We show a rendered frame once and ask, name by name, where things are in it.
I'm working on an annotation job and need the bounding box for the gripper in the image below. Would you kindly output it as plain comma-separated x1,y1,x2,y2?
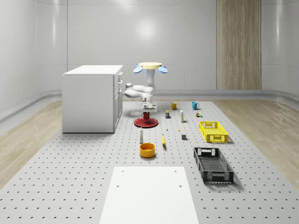
142,104,158,114

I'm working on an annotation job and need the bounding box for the red plate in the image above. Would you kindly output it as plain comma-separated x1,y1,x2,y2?
134,117,158,128

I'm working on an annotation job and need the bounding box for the yellow bowl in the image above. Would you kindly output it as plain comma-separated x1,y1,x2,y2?
139,142,156,159

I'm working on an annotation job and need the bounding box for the white cabinet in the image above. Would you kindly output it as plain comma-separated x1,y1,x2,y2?
62,64,124,134

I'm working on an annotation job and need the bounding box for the yellow basket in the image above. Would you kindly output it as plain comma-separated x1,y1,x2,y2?
199,121,229,143

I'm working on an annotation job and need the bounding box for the dark grey basket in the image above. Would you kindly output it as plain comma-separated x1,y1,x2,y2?
193,147,235,185

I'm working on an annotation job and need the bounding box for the white board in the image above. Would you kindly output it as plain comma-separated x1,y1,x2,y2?
99,166,200,224

